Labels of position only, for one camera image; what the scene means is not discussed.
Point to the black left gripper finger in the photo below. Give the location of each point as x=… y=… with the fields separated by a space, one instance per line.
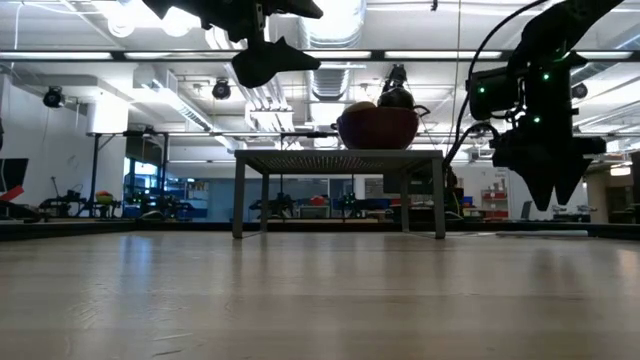
x=297 y=7
x=272 y=65

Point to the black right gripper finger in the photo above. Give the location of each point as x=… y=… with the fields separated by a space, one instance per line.
x=570 y=180
x=540 y=187

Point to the long orange toy mango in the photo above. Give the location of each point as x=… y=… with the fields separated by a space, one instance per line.
x=359 y=106

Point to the purple colander bowl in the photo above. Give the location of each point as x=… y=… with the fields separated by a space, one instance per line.
x=380 y=129

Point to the dark round toy watermelon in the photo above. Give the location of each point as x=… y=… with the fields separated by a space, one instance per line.
x=396 y=98

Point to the black background robot arm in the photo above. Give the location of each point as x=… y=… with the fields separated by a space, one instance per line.
x=280 y=205

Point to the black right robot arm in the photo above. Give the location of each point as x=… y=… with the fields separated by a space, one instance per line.
x=560 y=30

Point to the black hanging spotlight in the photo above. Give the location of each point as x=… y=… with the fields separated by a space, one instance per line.
x=52 y=97
x=221 y=90
x=580 y=91
x=480 y=129
x=396 y=75

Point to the red storage shelf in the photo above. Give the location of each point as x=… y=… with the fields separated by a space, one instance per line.
x=495 y=205

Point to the blue bin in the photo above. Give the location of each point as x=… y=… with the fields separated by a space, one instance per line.
x=466 y=201

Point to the grey perforated metal shelf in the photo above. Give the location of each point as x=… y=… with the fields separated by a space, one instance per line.
x=340 y=161

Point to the black overhead crossbar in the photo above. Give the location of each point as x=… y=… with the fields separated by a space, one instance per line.
x=440 y=55

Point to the small orange green ball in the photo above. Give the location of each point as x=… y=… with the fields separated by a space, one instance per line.
x=104 y=197

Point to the dark background machine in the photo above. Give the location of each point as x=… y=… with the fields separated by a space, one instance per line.
x=65 y=202

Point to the red bar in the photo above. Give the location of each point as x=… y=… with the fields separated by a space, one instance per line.
x=12 y=193

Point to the black metal table frame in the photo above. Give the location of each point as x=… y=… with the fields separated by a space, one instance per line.
x=500 y=226

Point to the silver ventilation duct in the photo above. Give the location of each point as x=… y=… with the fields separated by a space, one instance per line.
x=330 y=75

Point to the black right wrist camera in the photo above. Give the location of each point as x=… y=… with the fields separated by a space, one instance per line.
x=492 y=92

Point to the black wall monitor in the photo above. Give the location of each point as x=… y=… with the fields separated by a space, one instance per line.
x=12 y=172

